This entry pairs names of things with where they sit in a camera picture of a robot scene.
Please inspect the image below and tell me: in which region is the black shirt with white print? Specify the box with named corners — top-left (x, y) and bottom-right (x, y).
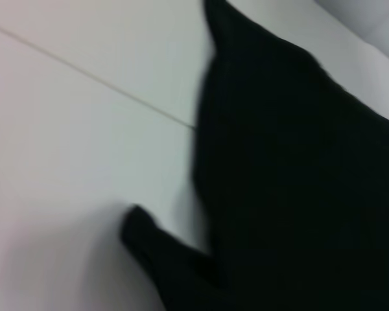
top-left (121, 0), bottom-right (389, 311)

